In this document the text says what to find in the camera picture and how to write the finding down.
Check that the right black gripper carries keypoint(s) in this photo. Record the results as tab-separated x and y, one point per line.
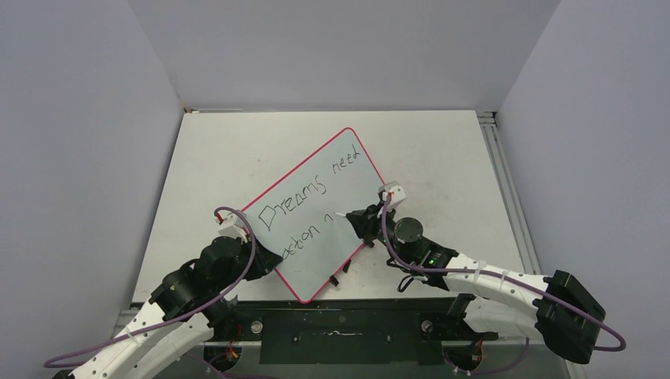
366	221

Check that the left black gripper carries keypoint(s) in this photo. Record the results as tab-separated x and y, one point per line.
265	261

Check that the black marker cap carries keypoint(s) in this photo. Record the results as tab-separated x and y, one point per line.
346	266

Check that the pink-framed whiteboard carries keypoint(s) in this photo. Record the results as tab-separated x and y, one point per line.
311	175

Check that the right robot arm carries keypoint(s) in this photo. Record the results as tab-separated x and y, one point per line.
556	309

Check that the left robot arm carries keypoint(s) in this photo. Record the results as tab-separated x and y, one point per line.
188	307

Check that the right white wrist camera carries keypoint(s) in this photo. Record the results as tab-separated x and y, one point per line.
393	194

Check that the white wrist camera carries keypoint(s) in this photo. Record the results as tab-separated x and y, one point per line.
230	225
393	194

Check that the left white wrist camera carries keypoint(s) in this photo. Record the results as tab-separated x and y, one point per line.
230	225

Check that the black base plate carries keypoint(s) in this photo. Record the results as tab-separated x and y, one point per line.
345	332

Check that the aluminium rail right side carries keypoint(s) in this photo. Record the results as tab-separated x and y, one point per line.
511	200

